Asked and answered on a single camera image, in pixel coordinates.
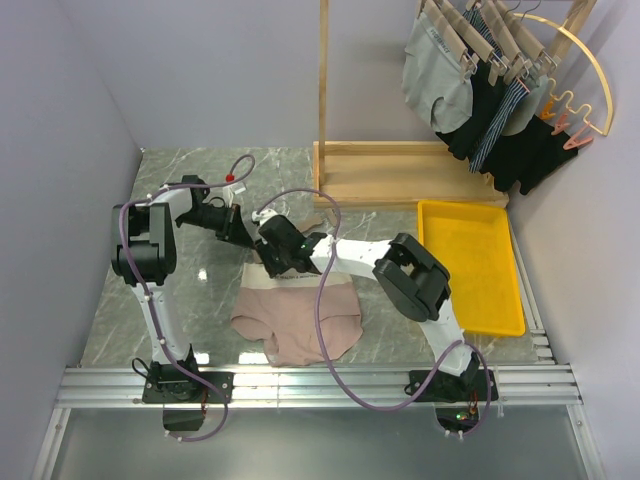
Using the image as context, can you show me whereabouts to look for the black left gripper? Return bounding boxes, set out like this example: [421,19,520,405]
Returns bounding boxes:
[177,203,253,248]

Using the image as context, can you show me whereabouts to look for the pink and cream underwear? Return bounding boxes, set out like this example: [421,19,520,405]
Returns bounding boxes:
[230,263,363,366]

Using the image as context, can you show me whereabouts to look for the beige clip hanger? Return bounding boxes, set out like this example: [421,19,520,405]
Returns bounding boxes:
[297,209,338,234]

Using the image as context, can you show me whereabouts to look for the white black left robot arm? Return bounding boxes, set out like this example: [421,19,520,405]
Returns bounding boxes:
[111,174,253,402]

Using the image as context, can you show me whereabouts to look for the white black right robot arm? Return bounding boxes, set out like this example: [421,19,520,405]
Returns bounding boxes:
[252,210,484,400]

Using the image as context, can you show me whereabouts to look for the black hanging underwear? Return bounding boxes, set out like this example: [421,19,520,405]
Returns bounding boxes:
[480,116,579,195]
[435,62,506,160]

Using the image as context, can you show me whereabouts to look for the black rear hanging underwear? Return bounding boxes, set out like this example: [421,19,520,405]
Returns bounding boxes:
[480,116,579,195]

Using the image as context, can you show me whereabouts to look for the beige hanger on grey underwear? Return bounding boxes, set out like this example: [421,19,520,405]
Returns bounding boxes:
[419,0,477,79]

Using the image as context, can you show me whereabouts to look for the light grey hanging underwear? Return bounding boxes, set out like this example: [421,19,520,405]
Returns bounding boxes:
[501,75,549,136]

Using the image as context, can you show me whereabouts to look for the striped blue hanging underwear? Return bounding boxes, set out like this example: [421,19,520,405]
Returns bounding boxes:
[469,1,531,173]

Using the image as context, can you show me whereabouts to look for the orange wavy clip hanger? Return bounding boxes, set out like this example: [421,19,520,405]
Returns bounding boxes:
[539,78,594,151]

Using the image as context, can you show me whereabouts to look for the yellow plastic tray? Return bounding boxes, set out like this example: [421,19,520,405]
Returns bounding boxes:
[417,200,526,337]

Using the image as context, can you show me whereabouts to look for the gold metal arc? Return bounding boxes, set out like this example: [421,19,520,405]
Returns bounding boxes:
[512,12,615,138]

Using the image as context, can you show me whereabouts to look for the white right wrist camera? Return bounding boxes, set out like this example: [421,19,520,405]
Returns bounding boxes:
[251,209,277,226]

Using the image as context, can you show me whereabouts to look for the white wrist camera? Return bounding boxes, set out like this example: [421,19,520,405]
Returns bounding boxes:
[251,209,277,226]
[222,173,246,207]

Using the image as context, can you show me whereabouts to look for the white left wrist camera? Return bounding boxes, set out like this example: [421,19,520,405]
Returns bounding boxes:
[222,173,246,207]

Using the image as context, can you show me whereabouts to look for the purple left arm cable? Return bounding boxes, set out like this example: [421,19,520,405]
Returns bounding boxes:
[117,154,256,443]

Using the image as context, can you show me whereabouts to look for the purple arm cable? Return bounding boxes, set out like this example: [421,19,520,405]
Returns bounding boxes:
[117,154,256,443]
[257,187,489,439]

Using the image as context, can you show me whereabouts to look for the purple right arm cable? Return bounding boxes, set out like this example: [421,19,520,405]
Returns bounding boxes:
[257,187,489,439]

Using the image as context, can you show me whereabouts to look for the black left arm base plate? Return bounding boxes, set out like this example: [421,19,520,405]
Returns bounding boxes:
[142,371,234,404]

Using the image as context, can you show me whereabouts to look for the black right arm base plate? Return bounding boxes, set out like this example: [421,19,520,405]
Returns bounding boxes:
[416,368,499,403]

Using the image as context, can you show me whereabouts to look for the wooden rack upright post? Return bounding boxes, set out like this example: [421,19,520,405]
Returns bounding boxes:
[316,0,329,189]

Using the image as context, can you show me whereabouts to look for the aluminium rail frame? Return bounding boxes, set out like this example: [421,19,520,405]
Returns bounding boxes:
[34,267,605,479]

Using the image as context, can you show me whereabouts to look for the wooden rack right post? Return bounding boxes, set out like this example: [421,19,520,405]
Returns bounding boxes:
[547,0,597,60]

